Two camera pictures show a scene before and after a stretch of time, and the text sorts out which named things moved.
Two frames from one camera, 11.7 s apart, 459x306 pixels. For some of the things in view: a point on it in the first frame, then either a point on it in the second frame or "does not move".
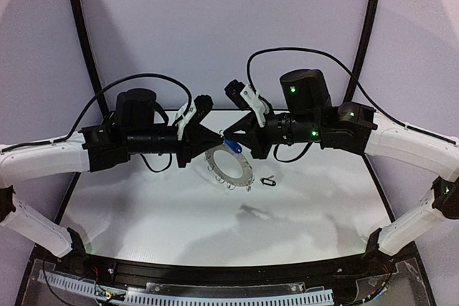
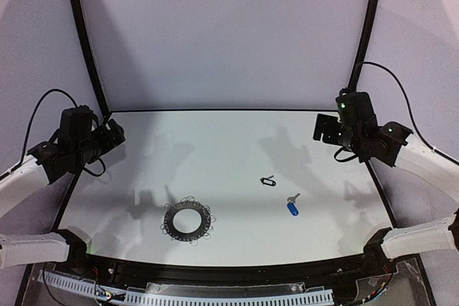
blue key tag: (233, 145) to (292, 208)
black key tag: (268, 182) does not move
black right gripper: (258, 134) to (325, 127)
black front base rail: (111, 270) does not move
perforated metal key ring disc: (247, 176) to (208, 220)
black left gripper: (185, 142) to (114, 132)
